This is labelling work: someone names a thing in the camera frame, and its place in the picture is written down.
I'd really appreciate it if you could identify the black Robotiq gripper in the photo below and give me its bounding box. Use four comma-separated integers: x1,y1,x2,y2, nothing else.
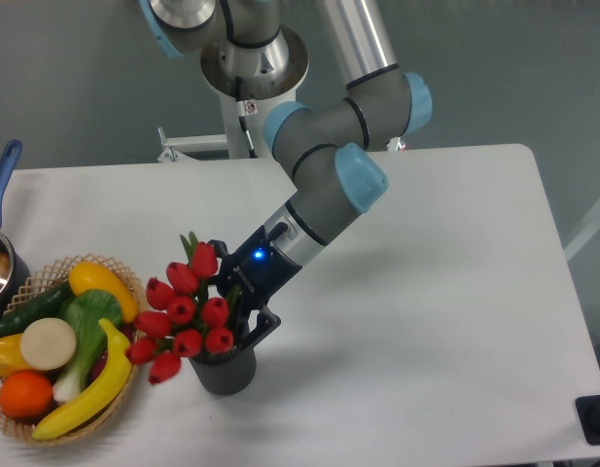
201,226,301,349

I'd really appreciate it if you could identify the red tulip bouquet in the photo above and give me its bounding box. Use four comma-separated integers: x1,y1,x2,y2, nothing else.
125,232,241,385

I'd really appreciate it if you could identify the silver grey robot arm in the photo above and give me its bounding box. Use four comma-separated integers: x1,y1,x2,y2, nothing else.
140,1,432,347

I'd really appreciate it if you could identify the dark grey ribbed vase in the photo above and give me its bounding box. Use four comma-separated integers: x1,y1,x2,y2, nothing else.
190,319,257,396

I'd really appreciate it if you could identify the yellow banana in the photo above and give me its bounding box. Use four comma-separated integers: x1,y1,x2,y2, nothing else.
31,318,132,441

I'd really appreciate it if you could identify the green bok choy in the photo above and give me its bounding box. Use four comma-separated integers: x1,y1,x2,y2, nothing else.
53,289,123,405

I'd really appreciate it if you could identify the woven wicker basket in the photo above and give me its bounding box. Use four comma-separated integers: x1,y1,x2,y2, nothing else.
0,254,147,447

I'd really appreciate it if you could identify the green cucumber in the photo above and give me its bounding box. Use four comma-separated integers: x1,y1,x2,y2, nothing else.
0,282,74,339

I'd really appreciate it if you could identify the beige round disc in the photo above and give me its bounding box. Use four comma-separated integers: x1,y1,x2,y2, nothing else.
19,318,77,371

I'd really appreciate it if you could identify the orange fruit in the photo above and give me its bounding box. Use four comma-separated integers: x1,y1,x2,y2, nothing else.
0,371,53,418

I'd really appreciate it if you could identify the yellow bell pepper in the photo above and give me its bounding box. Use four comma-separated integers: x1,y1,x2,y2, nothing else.
0,334,32,377

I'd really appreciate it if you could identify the black device at edge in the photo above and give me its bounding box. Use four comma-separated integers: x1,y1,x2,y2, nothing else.
575,395,600,446

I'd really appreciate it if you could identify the black cable on pedestal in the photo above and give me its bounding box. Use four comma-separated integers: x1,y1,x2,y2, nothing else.
233,76,259,160

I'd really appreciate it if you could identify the blue handled saucepan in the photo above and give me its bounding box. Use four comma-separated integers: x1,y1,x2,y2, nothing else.
0,140,30,319

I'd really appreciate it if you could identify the white frame at right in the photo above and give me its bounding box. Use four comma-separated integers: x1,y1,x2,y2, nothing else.
563,198,600,262

